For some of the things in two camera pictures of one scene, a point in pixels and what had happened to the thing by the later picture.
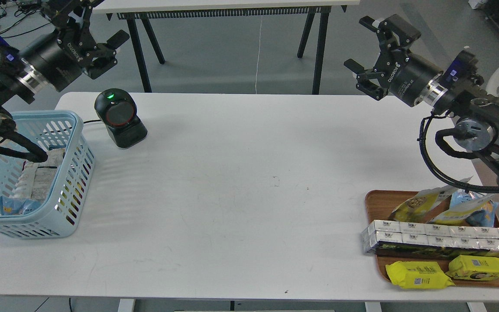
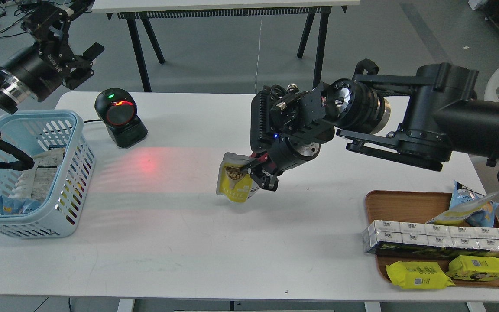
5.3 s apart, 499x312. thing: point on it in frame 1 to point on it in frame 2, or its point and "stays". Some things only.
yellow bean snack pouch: x=423 y=204 to x=235 y=185
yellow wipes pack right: x=473 y=268 stays
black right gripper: x=405 y=75 to x=277 y=148
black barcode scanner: x=118 y=110 stays
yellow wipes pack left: x=418 y=274 stays
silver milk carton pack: x=439 y=236 stays
